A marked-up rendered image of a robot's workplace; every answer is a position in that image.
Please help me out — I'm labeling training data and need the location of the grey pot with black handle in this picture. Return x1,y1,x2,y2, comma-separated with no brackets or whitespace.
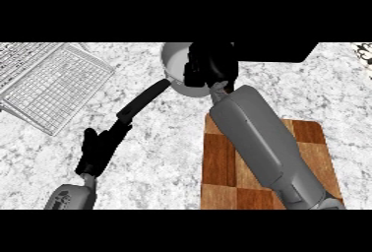
115,41,216,126

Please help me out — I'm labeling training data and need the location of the black and white patterned object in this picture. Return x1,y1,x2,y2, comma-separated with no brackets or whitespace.
350,41,372,81

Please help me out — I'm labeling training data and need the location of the white wire basket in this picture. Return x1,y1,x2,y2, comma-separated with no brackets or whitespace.
0,41,118,137

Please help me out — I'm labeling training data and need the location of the black appliance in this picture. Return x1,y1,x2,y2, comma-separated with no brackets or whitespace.
232,41,322,64

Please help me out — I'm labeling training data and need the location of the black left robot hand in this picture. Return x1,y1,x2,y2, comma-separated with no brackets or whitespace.
74,119,136,178

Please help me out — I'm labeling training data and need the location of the checkered wooden cutting board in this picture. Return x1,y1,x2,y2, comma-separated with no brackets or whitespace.
200,112,346,211

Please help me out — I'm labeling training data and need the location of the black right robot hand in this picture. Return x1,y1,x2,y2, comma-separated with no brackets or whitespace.
182,41,239,93

